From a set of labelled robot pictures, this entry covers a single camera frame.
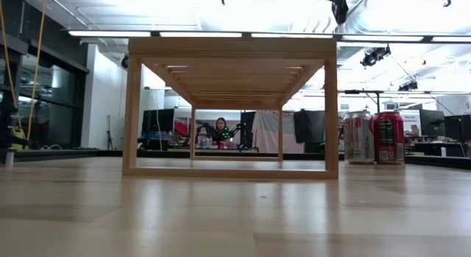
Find wooden slatted shelf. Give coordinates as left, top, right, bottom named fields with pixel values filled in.
left=121, top=37, right=339, bottom=180

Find black panel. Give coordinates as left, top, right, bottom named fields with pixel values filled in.
left=240, top=110, right=257, bottom=149

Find silver Diet Coke can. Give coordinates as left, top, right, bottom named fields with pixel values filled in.
left=343, top=109, right=375, bottom=165

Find white sign board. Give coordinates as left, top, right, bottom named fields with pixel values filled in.
left=403, top=109, right=422, bottom=137

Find red can with black label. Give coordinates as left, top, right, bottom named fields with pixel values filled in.
left=369, top=110, right=406, bottom=165

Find yellow-green container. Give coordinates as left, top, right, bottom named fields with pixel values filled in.
left=10, top=127, right=26, bottom=150

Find red box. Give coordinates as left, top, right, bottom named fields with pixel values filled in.
left=173, top=119, right=192, bottom=138

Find person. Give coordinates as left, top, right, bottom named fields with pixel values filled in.
left=214, top=116, right=228, bottom=142

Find white hanging cloth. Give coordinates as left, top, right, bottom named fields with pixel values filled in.
left=251, top=110, right=305, bottom=154

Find black T-shaped stand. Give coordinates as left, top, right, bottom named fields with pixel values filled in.
left=344, top=88, right=395, bottom=113

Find thin black tripod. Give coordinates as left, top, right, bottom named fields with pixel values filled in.
left=105, top=115, right=114, bottom=151

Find dark hanging cloth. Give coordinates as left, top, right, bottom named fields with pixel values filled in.
left=293, top=108, right=325, bottom=144

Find black monitor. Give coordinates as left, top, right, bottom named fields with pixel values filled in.
left=141, top=108, right=175, bottom=133
left=444, top=114, right=471, bottom=142
left=419, top=108, right=446, bottom=137

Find yellow cable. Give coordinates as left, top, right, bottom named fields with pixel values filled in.
left=0, top=0, right=24, bottom=140
left=24, top=0, right=48, bottom=150

